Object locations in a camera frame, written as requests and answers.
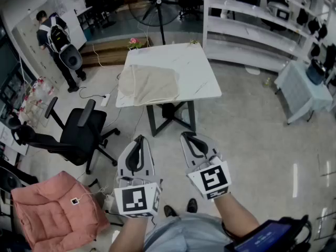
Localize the black table leg frame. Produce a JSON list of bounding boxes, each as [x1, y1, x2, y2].
[[146, 100, 197, 138]]

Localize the person's black shoe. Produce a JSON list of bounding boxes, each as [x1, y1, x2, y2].
[[164, 205, 179, 218], [186, 198, 198, 214]]

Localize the person's right forearm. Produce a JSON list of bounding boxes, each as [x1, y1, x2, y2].
[[214, 193, 260, 238]]

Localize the white round floor disc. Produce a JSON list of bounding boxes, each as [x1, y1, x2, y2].
[[245, 64, 260, 76]]

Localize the black mesh office chair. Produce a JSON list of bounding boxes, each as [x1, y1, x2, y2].
[[7, 96, 121, 175]]

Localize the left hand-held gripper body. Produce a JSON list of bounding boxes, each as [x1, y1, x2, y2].
[[114, 134, 162, 219]]

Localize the wooden step platform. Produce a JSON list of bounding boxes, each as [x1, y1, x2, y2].
[[79, 37, 154, 68]]

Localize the white cabinet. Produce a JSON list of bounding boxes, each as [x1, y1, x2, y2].
[[60, 6, 87, 49]]

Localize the wire frame rack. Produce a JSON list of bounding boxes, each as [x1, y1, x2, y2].
[[25, 98, 50, 128]]

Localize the black standing fan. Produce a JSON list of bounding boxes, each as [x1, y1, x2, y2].
[[128, 0, 184, 46]]

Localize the cluster of clear water jugs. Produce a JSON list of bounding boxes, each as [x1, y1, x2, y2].
[[26, 76, 56, 107]]

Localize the person's left forearm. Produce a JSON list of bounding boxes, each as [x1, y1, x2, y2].
[[109, 214, 150, 252]]

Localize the person's light blue shirt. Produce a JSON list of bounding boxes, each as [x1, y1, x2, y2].
[[143, 212, 234, 252]]

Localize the grey appliance with black screen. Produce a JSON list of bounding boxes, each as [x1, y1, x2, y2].
[[266, 1, 291, 20]]

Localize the pink cushion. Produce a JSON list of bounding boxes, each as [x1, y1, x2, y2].
[[10, 171, 111, 252]]

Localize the person's left black shoe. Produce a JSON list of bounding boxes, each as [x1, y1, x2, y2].
[[164, 205, 179, 218]]

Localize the beige towel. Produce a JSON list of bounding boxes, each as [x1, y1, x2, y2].
[[117, 64, 181, 107]]

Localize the dark blue bucket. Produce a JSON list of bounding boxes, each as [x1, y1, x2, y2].
[[306, 58, 328, 86]]

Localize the white shelving rack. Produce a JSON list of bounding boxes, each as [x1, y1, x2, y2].
[[202, 0, 334, 73]]

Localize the side table with pale cloth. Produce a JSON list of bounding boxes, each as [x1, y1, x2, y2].
[[274, 60, 334, 125]]

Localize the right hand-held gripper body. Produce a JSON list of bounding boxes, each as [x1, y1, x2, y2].
[[180, 131, 232, 201]]

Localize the pink flower pot plant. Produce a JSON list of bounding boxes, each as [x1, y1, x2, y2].
[[127, 37, 144, 50]]

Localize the person's right black shoe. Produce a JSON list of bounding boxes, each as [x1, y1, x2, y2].
[[186, 198, 198, 214]]

